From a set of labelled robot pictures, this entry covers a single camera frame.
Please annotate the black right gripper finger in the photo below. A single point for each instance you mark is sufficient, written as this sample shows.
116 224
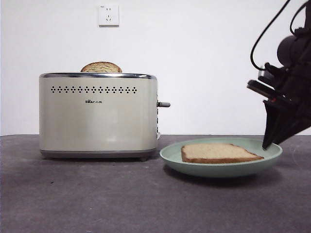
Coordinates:
270 121
291 121

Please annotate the toasted bread slice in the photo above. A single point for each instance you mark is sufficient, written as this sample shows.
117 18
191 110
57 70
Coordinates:
218 153
100 67

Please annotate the pale green round plate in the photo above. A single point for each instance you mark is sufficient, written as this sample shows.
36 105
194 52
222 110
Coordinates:
218 170

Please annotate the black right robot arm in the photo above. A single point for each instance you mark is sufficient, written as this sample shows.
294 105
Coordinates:
288 51

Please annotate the cream two-slot toaster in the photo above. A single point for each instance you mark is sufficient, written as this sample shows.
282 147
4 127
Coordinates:
97 121

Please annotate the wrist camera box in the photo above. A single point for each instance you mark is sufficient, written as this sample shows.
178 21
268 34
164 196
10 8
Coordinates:
267 87

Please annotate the white wall socket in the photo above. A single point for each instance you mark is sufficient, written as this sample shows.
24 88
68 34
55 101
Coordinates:
108 15

